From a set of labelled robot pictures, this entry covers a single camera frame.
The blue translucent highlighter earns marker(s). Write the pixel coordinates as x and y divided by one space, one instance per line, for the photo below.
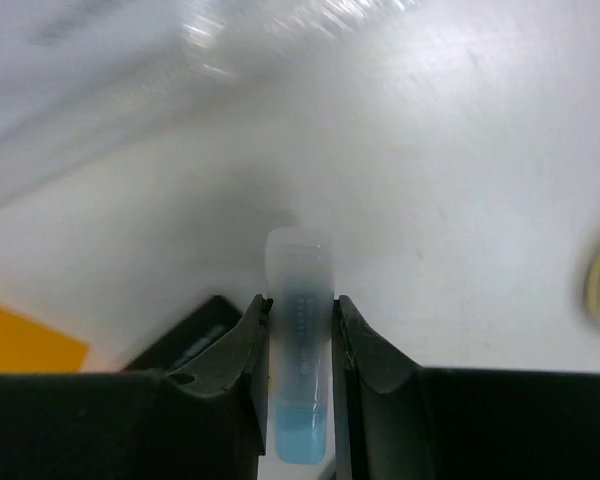
300 284

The yellow clip file folder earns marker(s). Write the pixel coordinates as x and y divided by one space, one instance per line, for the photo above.
27 346

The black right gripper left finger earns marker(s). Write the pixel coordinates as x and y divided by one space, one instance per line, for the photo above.
193 405

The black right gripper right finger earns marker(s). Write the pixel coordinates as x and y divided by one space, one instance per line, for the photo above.
396 419

